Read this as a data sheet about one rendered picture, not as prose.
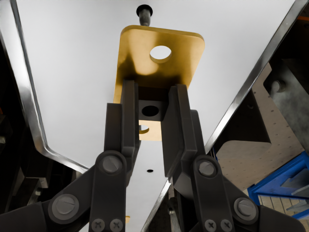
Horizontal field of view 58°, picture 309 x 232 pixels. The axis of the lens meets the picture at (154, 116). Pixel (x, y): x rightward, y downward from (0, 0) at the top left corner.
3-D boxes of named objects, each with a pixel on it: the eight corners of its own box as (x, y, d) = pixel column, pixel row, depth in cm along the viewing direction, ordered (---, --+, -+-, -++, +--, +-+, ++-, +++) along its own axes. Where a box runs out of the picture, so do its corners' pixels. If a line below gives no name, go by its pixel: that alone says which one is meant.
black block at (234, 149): (231, 38, 60) (274, 161, 42) (187, 33, 58) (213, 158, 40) (242, 17, 56) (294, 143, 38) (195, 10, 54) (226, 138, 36)
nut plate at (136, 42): (166, 137, 19) (168, 153, 18) (109, 134, 18) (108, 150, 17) (208, 33, 12) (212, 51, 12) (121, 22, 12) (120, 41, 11)
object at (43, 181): (71, 66, 63) (48, 189, 46) (57, 65, 63) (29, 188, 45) (71, 53, 60) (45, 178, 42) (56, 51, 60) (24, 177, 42)
